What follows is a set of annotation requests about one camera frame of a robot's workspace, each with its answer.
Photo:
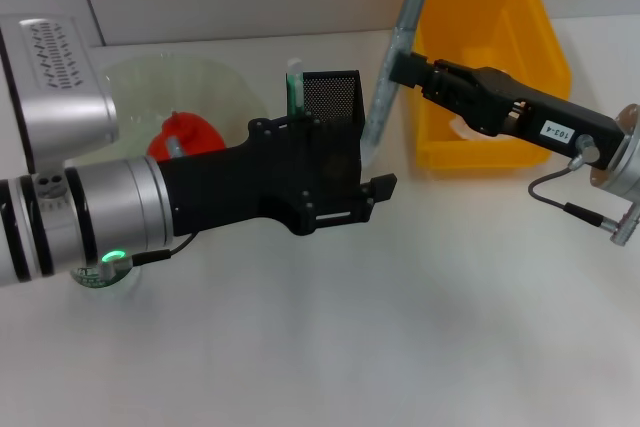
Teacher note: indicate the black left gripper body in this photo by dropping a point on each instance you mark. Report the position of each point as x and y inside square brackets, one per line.
[240, 182]

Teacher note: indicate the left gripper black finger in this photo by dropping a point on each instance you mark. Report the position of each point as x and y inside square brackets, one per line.
[290, 123]
[350, 207]

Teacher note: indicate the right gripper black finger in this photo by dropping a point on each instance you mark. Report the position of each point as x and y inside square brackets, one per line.
[407, 71]

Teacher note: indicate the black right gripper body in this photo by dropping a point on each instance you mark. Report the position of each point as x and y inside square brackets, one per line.
[540, 112]

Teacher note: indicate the grey glitter pen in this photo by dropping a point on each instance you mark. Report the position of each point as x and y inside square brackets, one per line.
[385, 87]

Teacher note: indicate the green white utility knife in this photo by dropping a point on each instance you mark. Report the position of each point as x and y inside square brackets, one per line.
[296, 92]

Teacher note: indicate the red orange fruit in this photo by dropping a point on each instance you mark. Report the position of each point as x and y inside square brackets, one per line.
[200, 139]

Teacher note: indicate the white paper ball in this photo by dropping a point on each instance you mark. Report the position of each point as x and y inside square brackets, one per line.
[462, 128]

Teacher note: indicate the clear green label water bottle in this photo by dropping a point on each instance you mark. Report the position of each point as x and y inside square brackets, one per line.
[100, 279]

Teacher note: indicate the black mesh pen holder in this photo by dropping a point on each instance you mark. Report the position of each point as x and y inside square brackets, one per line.
[335, 97]

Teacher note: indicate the translucent green fruit plate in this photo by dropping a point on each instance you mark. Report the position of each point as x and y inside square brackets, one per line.
[150, 87]

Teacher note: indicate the silver right wrist connector plug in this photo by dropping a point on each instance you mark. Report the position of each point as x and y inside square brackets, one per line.
[585, 149]

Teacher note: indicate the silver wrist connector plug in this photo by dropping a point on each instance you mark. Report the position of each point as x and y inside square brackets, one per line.
[175, 147]
[585, 149]

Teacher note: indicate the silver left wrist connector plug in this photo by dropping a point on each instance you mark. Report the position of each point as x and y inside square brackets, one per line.
[175, 147]

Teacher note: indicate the yellow plastic bin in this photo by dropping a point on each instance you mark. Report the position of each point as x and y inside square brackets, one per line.
[525, 22]

